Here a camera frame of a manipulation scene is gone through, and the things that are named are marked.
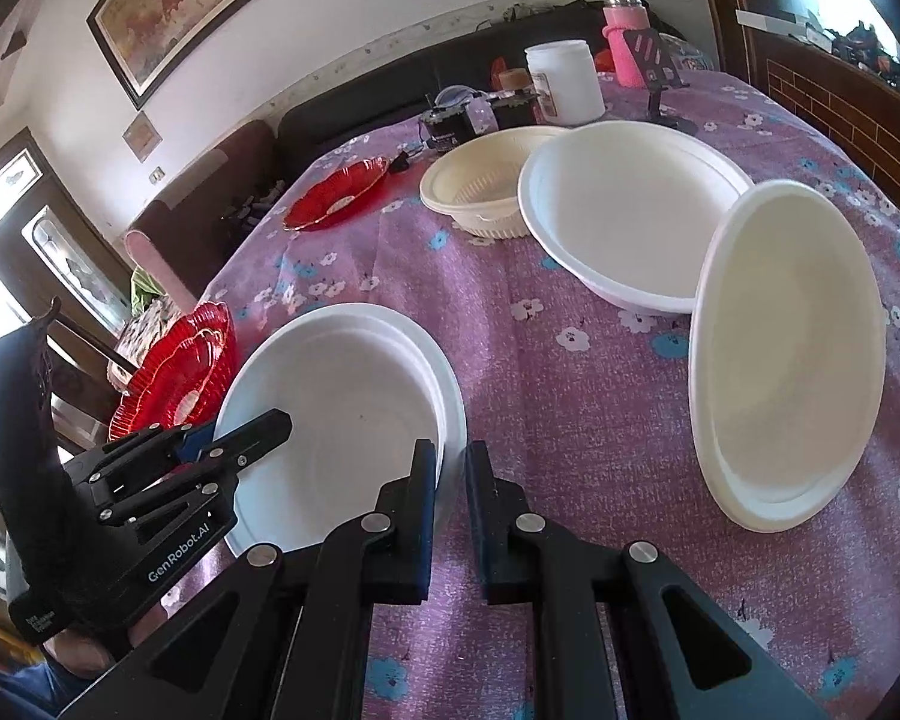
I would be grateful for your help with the dark wooden chair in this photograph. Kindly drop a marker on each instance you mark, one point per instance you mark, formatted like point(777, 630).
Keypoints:
point(82, 360)

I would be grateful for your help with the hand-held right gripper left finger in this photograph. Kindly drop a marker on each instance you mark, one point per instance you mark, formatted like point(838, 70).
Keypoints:
point(424, 532)

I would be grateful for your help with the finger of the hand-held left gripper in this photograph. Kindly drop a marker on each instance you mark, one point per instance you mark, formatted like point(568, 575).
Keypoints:
point(259, 435)
point(193, 444)

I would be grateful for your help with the white flat box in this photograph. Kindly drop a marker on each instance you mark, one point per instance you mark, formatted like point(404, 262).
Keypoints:
point(772, 21)

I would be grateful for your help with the white plastic jar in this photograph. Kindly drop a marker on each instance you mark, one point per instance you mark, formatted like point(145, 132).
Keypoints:
point(566, 82)

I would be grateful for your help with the blue round lid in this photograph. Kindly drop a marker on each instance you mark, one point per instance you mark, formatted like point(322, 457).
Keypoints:
point(457, 95)

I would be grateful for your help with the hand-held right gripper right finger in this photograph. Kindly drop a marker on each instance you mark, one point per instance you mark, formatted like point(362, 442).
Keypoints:
point(486, 525)

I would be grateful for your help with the floral seat cushion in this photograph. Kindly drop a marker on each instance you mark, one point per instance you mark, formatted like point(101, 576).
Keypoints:
point(146, 334)

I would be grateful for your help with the person's blue jeans leg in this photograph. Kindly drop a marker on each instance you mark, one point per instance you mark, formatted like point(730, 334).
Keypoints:
point(22, 690)

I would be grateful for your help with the brown lid jar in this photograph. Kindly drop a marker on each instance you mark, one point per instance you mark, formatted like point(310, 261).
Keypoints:
point(516, 79)

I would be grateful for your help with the framed wall painting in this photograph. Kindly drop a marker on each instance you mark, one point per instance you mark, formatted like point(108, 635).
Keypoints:
point(187, 7)

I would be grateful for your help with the cream colander basket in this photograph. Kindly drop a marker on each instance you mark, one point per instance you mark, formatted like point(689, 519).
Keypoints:
point(472, 172)

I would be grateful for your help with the black sofa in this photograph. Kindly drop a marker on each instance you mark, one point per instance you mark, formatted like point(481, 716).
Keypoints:
point(390, 79)

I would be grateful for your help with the red plastic bag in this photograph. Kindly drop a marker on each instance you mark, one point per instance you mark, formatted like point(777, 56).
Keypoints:
point(604, 58)
point(499, 69)

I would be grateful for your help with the white bowl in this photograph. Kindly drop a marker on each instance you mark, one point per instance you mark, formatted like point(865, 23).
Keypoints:
point(345, 405)
point(615, 202)
point(780, 360)

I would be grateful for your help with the green cloth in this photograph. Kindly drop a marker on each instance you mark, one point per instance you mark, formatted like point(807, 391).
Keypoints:
point(144, 291)

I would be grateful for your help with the small wall picture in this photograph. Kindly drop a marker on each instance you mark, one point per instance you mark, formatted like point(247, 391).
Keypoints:
point(142, 136)

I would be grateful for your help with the black phone stand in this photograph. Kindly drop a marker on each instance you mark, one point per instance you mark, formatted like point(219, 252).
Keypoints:
point(652, 60)

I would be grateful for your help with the brown armchair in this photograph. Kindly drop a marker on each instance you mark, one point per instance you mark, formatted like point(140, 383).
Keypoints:
point(195, 187)

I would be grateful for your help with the purple floral tablecloth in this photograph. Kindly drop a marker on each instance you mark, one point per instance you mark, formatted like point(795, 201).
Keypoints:
point(570, 405)

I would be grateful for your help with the pink sleeved bottle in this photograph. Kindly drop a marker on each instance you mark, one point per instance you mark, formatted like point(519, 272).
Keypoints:
point(621, 45)

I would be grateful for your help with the wall switch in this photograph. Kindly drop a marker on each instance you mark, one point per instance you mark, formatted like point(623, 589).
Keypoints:
point(157, 175)

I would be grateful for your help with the wooden glass door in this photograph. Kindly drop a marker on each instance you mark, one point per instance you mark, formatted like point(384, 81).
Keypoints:
point(22, 240)

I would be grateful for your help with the dark patterned cloth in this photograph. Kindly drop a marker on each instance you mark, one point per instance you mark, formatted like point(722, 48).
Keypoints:
point(255, 204)

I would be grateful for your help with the wooden cabinet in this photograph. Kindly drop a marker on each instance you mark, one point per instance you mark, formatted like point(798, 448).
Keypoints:
point(832, 112)

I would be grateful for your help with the person's left hand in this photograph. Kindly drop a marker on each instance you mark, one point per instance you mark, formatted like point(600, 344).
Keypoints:
point(82, 649)

